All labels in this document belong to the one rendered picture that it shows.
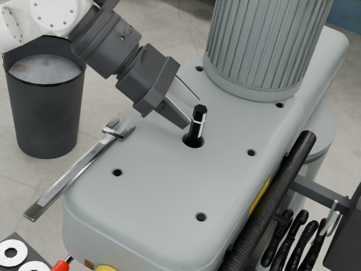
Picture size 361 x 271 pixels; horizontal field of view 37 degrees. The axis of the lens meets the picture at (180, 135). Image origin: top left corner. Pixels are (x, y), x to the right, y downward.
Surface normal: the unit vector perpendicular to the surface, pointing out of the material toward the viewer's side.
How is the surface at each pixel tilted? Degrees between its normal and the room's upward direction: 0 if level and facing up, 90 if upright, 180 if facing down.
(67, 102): 94
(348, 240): 90
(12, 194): 0
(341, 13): 90
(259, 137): 0
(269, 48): 90
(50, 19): 65
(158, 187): 0
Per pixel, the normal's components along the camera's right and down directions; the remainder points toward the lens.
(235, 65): -0.52, 0.52
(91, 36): 0.06, 0.31
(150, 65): 0.61, -0.48
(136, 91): -0.27, 0.62
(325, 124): 0.14, -0.72
